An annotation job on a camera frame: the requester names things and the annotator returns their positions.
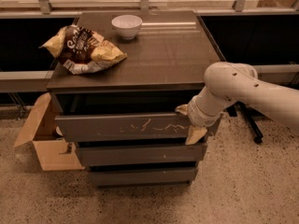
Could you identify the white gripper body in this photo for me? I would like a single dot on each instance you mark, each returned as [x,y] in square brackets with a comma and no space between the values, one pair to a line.
[194,114]

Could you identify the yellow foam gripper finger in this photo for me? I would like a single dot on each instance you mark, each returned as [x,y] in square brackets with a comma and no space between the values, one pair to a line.
[182,109]
[195,133]

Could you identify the grey top drawer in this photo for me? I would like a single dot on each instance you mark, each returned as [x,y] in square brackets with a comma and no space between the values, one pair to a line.
[94,128]

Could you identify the grey drawer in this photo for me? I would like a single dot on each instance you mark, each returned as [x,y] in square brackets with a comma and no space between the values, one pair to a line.
[144,177]
[140,154]
[94,128]

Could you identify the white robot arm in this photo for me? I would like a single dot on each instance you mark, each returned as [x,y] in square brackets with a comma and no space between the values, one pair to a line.
[229,83]

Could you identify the grey middle drawer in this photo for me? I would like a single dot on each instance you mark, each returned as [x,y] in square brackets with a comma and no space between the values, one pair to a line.
[140,154]

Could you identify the dark grey drawer cabinet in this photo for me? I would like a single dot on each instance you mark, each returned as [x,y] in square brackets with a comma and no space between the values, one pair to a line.
[164,68]

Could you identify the grey bottom drawer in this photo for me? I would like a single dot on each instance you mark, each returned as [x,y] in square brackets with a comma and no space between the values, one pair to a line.
[144,177]

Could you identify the open cardboard box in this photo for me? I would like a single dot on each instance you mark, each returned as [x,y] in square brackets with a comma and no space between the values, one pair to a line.
[40,130]

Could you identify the white ceramic bowl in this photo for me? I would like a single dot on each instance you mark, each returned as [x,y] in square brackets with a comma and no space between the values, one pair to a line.
[127,26]

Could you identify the crumpled chip bag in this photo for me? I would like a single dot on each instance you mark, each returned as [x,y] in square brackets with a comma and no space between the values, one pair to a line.
[81,51]

